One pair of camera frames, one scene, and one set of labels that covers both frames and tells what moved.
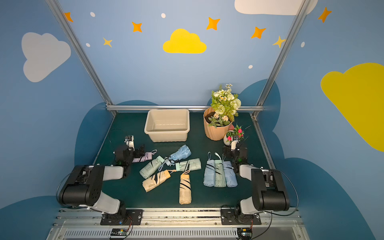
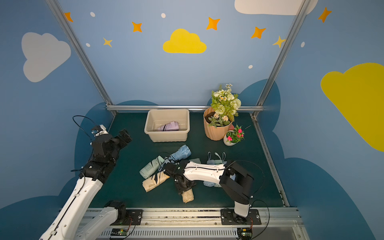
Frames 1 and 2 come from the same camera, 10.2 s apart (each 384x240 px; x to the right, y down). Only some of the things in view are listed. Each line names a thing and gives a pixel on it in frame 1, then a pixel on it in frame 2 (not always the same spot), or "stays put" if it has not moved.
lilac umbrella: x=147 y=156 -> x=173 y=126
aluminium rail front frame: x=177 y=224 stays put
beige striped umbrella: x=185 y=191 stays put
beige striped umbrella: x=155 y=179 stays put
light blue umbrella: x=184 y=152 stays put
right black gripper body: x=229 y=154 -> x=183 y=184
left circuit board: x=119 y=232 stays put
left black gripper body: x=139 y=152 -> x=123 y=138
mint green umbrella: x=151 y=167 stays put
